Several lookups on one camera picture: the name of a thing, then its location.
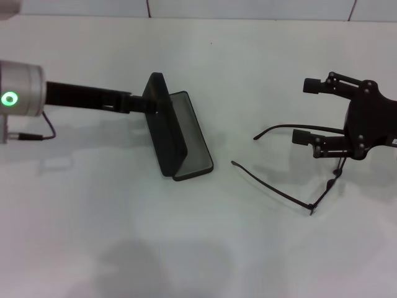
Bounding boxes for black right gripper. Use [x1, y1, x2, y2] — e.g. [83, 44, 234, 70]
[292, 71, 397, 161]

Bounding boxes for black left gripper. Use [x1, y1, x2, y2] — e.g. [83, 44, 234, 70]
[45, 80, 159, 115]

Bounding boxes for black glasses case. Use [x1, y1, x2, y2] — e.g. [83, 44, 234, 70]
[142, 71, 215, 182]

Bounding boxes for black thin-framed glasses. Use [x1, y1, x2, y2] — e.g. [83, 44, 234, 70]
[231, 124, 350, 217]

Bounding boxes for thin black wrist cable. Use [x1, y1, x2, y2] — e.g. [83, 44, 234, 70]
[18, 110, 57, 141]

